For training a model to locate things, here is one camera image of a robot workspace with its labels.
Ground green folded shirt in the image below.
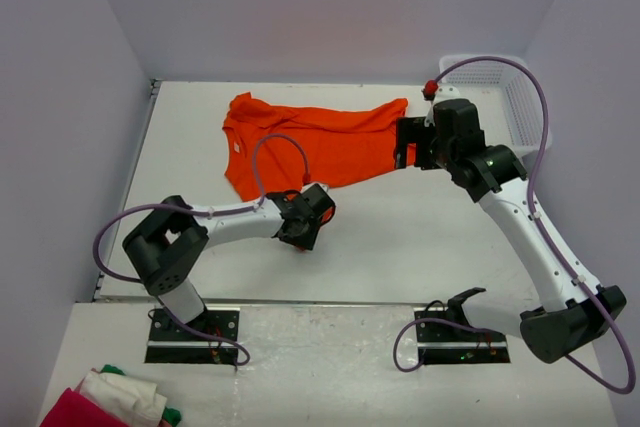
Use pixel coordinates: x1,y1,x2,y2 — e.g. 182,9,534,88
100,364,182,426

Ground pink folded shirt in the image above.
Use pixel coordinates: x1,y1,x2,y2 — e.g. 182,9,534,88
40,388,126,427

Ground orange t shirt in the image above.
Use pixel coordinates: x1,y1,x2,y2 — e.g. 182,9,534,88
222,92,409,201

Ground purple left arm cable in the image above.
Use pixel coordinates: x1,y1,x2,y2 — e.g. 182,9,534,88
93,133,314,368

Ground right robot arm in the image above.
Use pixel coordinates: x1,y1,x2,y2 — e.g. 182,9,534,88
394,99,627,364

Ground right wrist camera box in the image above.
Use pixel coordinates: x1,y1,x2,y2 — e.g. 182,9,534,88
423,84,462,127

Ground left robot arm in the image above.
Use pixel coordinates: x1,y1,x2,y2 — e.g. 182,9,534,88
122,183,336,340

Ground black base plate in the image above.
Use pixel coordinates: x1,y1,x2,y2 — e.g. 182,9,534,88
144,308,240,366
415,322,511,366

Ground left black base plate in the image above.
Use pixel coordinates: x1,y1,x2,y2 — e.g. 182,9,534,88
144,308,240,366

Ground white folded shirt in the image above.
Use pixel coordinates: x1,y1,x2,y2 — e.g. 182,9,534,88
78,371,167,426

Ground white plastic basket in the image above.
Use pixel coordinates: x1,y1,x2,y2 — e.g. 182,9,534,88
443,54,543,158

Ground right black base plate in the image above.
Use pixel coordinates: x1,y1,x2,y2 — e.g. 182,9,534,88
415,322,511,366

